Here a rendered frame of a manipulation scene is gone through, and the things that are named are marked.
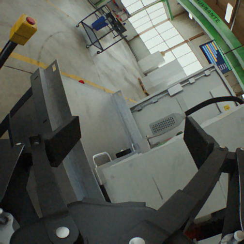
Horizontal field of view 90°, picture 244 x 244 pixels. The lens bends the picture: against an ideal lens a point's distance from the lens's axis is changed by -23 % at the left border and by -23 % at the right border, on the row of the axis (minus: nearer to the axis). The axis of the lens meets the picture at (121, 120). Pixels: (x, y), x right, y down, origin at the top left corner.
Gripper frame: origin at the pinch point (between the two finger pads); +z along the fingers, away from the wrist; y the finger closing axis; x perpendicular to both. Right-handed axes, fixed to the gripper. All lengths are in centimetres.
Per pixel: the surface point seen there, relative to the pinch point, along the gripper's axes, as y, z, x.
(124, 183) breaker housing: -3.1, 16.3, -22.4
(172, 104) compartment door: 22, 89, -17
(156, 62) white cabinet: 114, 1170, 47
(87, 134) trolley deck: -19.1, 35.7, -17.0
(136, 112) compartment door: -3, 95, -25
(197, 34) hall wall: 473, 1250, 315
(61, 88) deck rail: -23.9, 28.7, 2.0
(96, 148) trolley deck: -16.0, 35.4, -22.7
